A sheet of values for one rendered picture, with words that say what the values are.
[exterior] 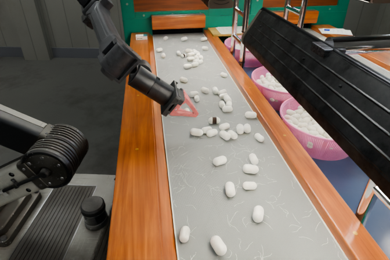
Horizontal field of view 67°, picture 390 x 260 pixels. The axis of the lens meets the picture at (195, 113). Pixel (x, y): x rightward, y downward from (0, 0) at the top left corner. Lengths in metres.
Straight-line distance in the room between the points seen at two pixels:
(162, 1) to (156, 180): 1.24
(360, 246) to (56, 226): 0.82
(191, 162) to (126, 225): 0.24
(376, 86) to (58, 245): 0.89
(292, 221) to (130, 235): 0.32
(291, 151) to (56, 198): 0.78
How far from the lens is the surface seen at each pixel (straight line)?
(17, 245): 1.05
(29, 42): 3.89
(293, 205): 0.69
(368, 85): 0.35
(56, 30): 3.82
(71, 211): 1.07
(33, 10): 3.74
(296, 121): 0.96
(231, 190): 0.66
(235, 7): 1.37
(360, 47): 0.44
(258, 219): 0.62
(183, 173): 0.72
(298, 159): 0.77
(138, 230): 0.59
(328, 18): 2.08
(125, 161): 0.74
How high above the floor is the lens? 1.23
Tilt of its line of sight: 31 degrees down
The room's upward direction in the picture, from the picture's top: straight up
